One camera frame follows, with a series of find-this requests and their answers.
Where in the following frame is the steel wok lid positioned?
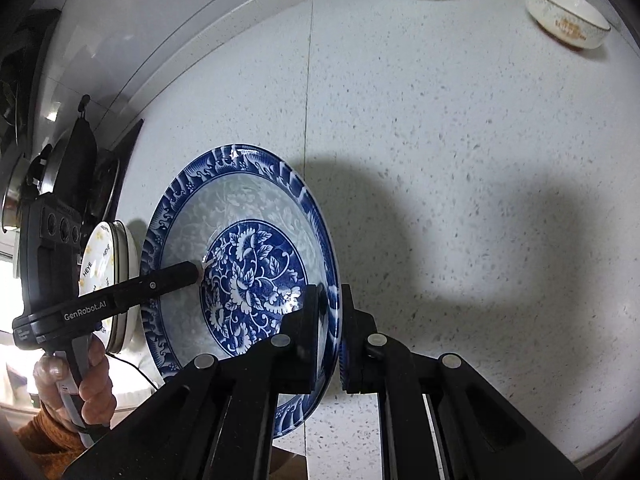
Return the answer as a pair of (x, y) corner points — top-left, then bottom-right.
(0, 130), (76, 232)

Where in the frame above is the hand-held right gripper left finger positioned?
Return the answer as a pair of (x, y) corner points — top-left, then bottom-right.
(62, 284), (321, 480)

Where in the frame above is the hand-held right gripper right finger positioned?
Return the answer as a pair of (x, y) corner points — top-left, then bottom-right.
(339, 284), (583, 480)

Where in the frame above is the white bowl with gold pattern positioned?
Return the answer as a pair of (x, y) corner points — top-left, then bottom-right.
(516, 0), (612, 51)

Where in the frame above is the person's left forearm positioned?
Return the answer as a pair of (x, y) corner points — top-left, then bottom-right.
(14, 402), (87, 457)

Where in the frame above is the black glass gas stove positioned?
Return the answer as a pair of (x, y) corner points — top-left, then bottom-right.
(94, 118), (146, 222)

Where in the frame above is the blue floral bowl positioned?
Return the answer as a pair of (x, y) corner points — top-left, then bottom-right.
(140, 144), (344, 442)

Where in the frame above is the person's left hand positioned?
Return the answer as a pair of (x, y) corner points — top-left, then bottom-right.
(32, 337), (117, 429)

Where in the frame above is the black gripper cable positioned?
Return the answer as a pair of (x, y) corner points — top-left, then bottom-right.
(107, 354), (162, 392)

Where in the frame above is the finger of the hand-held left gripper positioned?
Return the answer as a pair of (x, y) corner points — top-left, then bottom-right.
(115, 261), (202, 312)
(52, 95), (99, 223)

